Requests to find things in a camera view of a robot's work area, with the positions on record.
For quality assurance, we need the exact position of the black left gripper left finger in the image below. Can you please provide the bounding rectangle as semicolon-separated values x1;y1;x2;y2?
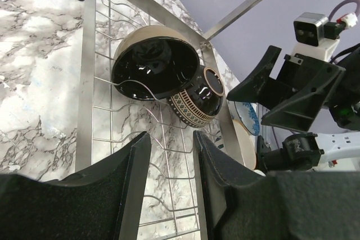
1;132;151;239

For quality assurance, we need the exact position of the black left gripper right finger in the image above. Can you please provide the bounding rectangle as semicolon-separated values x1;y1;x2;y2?
193;131;359;239

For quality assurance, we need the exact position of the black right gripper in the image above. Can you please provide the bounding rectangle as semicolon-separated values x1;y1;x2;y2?
227;46;359;132

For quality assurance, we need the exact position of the dark patterned cream-inside bowl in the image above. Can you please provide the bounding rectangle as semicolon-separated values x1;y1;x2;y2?
167;65;225;128

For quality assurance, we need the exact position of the black bowl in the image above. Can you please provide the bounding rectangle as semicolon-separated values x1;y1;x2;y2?
111;25;200;101

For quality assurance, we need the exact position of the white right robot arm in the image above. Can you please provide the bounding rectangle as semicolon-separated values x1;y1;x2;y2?
227;46;359;173

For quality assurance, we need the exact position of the blue and white bowl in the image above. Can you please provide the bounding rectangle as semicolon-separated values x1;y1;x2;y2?
234;102;260;136

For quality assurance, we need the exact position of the beige speckled bowl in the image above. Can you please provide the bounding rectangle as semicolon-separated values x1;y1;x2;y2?
233;120;257;170

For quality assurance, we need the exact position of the steel wire dish rack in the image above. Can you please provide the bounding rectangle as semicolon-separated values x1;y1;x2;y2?
70;0;302;240

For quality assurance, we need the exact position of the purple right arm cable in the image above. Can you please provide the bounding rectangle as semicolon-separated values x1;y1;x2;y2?
328;0;360;27

